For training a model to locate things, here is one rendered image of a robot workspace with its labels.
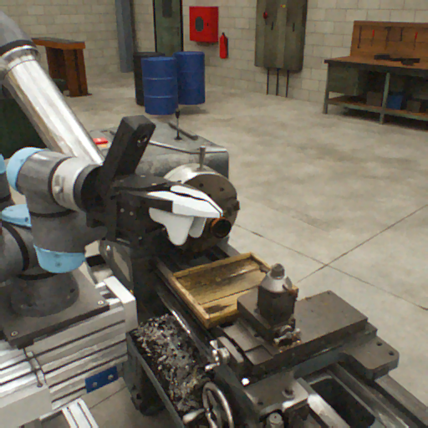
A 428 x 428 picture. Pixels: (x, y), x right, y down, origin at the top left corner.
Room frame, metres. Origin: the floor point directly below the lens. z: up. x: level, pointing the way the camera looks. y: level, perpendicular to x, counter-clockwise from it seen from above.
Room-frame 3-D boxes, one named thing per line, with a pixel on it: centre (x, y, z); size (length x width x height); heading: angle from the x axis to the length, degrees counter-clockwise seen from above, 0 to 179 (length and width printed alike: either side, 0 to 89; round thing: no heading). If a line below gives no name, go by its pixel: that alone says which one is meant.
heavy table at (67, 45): (10.23, 3.22, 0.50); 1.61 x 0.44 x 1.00; 43
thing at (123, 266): (1.98, 0.28, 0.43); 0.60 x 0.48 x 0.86; 29
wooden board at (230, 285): (1.41, -0.06, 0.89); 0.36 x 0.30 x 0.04; 119
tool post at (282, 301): (1.06, -0.16, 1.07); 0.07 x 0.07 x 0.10; 29
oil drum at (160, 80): (8.26, 0.94, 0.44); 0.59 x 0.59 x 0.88
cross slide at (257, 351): (1.08, -0.22, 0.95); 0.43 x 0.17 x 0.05; 119
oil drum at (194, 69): (9.10, 0.50, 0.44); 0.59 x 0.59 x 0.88
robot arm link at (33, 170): (0.68, 0.26, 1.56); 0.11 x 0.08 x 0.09; 57
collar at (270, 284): (1.05, -0.16, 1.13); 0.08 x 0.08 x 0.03
